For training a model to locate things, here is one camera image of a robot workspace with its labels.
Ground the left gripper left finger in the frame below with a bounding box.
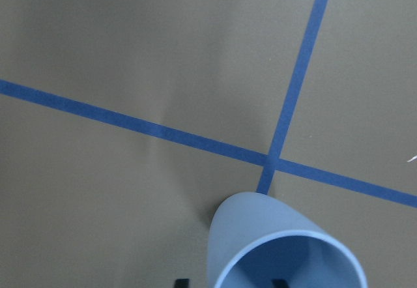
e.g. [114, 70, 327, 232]
[173, 278, 189, 288]

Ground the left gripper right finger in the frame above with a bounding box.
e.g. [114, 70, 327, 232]
[272, 279, 288, 288]

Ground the blue cup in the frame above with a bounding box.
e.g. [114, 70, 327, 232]
[207, 192, 368, 287]

